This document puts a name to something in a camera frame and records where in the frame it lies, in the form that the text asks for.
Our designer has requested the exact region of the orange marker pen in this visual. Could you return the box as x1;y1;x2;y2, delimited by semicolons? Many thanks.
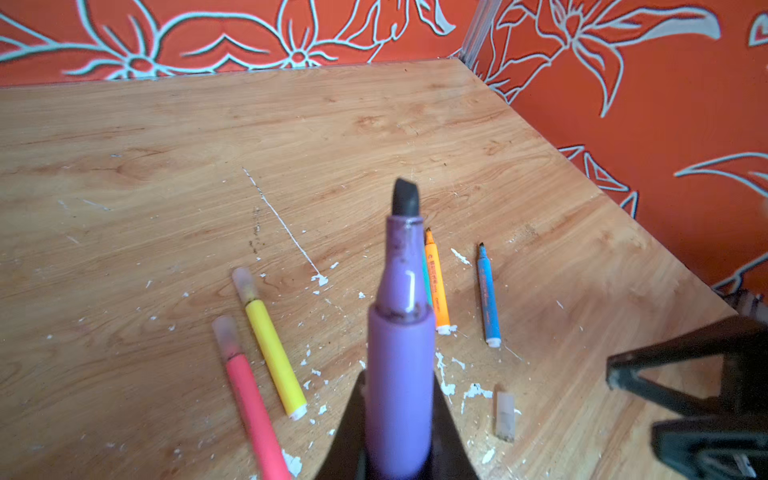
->
425;228;452;336

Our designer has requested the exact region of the green marker pen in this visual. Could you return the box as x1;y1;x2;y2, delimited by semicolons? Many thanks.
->
422;251;433;307

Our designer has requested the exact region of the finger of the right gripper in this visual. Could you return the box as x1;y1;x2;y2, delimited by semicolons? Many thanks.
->
651;415;767;479
606;315;767;416

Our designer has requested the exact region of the purple marker pen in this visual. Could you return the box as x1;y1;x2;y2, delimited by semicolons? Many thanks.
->
365;179;436;479

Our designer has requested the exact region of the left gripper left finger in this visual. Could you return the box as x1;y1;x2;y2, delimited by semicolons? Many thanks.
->
315;371;366;480

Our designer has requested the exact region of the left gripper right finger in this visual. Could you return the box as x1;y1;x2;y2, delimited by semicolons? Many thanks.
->
431;376;479;480

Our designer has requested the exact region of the pink marker pen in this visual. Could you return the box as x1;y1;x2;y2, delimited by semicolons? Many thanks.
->
212;316;291;479

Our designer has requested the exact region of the blue marker pen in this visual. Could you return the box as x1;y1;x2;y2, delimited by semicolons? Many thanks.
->
477;243;502;348

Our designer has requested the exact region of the clear pen cap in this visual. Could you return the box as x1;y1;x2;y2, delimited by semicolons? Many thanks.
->
494;390;517;442

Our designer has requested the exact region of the yellow marker pen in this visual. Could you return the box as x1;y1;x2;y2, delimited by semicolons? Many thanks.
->
232;267;307;421

